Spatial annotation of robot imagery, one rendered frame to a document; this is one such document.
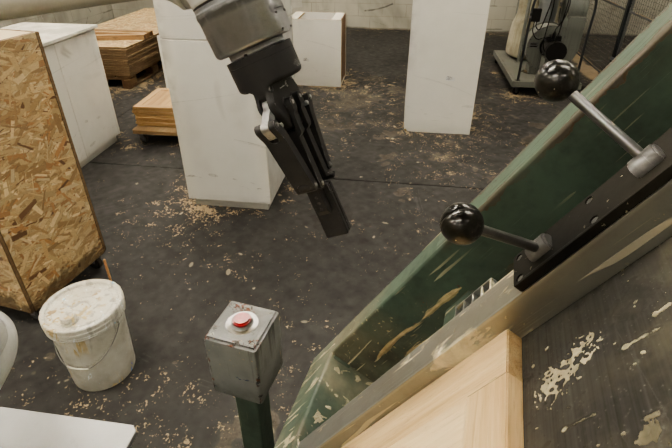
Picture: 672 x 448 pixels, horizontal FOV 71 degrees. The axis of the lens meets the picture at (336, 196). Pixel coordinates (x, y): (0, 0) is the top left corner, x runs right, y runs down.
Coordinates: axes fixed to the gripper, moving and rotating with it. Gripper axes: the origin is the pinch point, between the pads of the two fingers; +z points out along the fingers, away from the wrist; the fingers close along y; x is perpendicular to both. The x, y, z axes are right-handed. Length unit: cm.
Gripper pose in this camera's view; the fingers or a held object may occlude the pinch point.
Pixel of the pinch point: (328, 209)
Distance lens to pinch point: 58.0
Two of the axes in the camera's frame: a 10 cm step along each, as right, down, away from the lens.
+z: 3.8, 8.6, 3.3
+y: 2.5, -4.4, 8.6
